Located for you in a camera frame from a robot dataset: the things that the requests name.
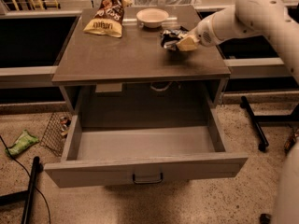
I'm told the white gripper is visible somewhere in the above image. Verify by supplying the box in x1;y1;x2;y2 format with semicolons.
176;13;224;51

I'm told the blue chip bag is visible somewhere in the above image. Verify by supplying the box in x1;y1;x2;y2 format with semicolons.
161;27;188;50

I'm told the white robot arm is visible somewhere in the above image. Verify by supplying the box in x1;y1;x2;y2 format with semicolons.
177;0;299;224

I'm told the grey drawer cabinet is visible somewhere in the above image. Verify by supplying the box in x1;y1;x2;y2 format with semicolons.
53;7;230;129

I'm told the brown yellow chip bag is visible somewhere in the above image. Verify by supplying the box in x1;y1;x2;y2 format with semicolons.
83;0;132;38

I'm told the open grey top drawer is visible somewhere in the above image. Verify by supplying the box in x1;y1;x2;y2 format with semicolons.
45;100;248;188

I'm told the green snack bag on floor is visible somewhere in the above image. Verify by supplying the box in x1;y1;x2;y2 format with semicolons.
5;130;39;157

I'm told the white bowl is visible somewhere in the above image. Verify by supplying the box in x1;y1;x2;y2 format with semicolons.
136;8;169;28

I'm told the black stand leg right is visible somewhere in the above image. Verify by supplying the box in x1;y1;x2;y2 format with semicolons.
240;96;299;152

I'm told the black stand leg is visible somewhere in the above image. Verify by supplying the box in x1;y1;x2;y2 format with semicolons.
0;157;43;224
240;96;299;152

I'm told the dark basket at right edge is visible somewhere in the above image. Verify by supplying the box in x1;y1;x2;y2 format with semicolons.
284;129;299;154

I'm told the black object bottom right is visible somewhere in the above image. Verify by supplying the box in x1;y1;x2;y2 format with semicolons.
260;214;271;224

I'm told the black stand leg left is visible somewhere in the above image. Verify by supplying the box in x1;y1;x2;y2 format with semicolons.
0;157;43;224

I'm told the black metal drawer handle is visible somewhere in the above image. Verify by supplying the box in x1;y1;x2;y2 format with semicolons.
132;173;164;185

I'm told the wire mesh basket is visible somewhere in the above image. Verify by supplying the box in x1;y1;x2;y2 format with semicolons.
41;112;72;157

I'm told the black cable on floor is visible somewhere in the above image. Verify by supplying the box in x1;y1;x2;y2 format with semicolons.
0;133;52;224

